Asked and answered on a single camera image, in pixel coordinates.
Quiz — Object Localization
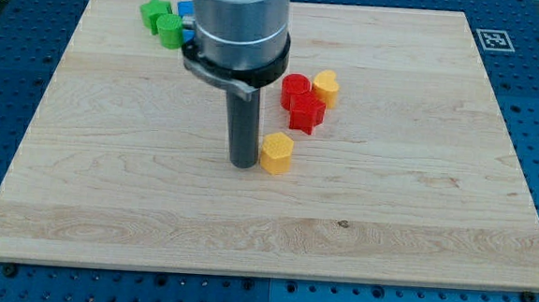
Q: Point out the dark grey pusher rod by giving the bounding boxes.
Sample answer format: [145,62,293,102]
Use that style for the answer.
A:
[226,90,260,169]

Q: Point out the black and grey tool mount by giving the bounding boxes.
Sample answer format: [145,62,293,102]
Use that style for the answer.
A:
[181,34,291,101]

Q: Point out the yellow hexagon block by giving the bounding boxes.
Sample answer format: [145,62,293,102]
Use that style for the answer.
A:
[260,132,295,175]

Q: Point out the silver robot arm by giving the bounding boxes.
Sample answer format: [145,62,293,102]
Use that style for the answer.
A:
[182,0,291,168]

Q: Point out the red star block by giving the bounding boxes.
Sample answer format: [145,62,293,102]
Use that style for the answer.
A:
[289,93,327,135]

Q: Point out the green star block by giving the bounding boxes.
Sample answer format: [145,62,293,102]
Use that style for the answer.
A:
[139,0,172,36]

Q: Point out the red cylinder block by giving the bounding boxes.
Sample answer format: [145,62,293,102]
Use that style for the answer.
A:
[280,73,311,111]

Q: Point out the yellow heart block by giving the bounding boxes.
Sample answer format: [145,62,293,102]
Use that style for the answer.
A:
[312,69,340,108]

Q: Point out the green cylinder block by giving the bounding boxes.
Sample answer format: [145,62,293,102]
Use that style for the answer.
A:
[156,13,183,50]

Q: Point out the blue block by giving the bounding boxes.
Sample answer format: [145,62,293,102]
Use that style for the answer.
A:
[177,0,195,42]

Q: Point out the wooden board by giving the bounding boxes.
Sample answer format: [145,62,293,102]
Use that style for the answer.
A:
[0,0,539,292]

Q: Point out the white fiducial marker tag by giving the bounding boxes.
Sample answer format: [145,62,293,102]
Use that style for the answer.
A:
[476,29,515,52]

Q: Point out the black bolt front left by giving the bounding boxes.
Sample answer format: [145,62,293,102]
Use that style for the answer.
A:
[2,264,19,279]

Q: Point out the black bolt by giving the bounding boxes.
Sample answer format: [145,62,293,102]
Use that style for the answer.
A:
[520,291,537,302]
[2,264,19,279]

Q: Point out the black bolt front right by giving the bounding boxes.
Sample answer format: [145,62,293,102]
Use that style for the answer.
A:
[520,291,537,302]

